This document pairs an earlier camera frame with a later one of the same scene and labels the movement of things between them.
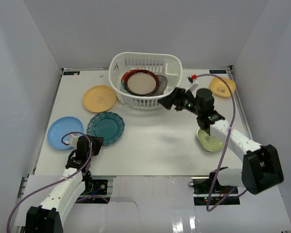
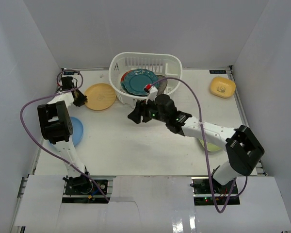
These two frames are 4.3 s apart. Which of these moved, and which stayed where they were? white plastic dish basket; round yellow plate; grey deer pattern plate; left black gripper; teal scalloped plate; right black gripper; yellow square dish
Moved: right black gripper; left black gripper; teal scalloped plate
Stayed: yellow square dish; white plastic dish basket; grey deer pattern plate; round yellow plate
